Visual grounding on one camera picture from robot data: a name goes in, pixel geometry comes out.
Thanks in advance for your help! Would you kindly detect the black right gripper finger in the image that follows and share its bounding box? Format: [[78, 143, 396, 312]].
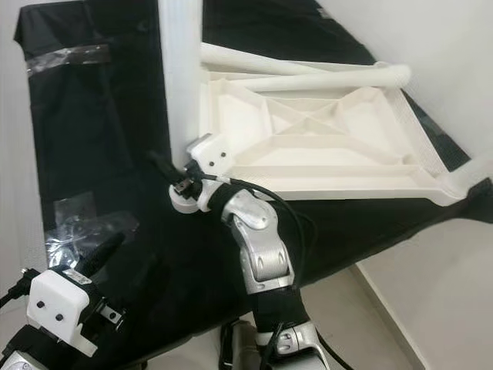
[[148, 150, 183, 186]]

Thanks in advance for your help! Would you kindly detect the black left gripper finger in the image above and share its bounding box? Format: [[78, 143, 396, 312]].
[[80, 231, 129, 281]]

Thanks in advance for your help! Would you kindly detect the white plastic table leg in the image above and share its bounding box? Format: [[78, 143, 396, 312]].
[[158, 0, 206, 167], [250, 63, 411, 93], [200, 42, 332, 78], [445, 150, 493, 195]]

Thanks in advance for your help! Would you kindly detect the white plastic children table top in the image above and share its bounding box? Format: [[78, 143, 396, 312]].
[[168, 42, 472, 215]]

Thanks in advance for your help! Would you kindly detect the clear plastic tape piece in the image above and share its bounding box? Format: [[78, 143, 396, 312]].
[[45, 191, 141, 264], [27, 44, 114, 76]]

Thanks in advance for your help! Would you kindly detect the black tablecloth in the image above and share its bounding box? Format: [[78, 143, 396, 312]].
[[12, 0, 493, 370]]

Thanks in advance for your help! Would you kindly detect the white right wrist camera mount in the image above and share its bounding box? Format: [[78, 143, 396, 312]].
[[185, 133, 232, 212]]

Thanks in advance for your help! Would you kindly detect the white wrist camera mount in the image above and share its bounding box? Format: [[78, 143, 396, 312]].
[[27, 266, 97, 357], [185, 133, 232, 212]]

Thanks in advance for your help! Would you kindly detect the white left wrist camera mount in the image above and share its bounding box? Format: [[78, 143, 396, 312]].
[[27, 266, 97, 357]]

